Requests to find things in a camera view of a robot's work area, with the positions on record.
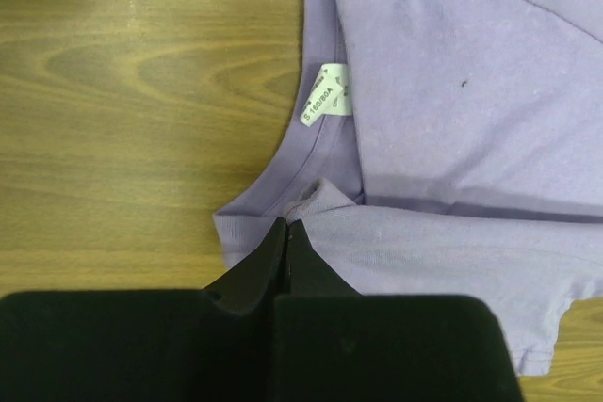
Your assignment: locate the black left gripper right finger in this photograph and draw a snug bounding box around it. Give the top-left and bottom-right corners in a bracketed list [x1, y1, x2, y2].
[273, 221, 523, 401]

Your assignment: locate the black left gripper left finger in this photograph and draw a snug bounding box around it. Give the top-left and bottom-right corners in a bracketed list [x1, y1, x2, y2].
[1, 219, 286, 401]

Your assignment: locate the purple t shirt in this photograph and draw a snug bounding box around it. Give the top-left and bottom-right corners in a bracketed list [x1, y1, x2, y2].
[214, 0, 602, 376]

